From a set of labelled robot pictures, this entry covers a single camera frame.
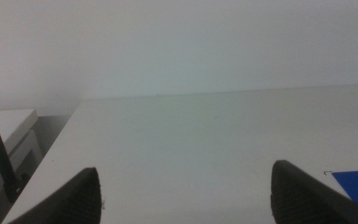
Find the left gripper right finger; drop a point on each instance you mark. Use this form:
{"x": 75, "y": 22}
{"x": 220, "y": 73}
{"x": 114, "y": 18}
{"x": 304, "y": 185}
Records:
{"x": 297, "y": 199}

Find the white side cabinet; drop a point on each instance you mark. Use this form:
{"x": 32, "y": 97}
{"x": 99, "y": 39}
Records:
{"x": 11, "y": 122}

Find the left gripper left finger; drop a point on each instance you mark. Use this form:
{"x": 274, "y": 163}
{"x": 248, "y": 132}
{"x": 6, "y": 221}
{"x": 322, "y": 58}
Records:
{"x": 76, "y": 202}

